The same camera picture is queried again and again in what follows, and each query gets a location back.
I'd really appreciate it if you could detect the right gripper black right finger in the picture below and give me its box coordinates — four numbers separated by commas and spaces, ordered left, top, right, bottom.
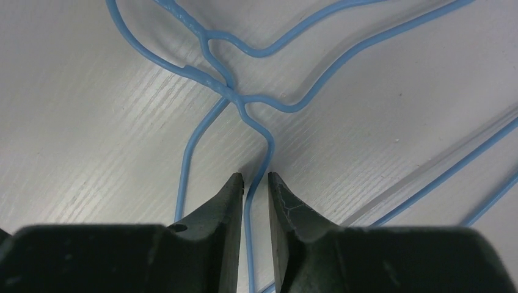
268, 172, 516, 292

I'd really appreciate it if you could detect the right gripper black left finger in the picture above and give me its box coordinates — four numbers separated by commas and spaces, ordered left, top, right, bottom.
1, 173, 244, 292

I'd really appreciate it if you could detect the blue wire hanger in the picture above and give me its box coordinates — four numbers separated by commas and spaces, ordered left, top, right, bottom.
460, 172, 517, 226

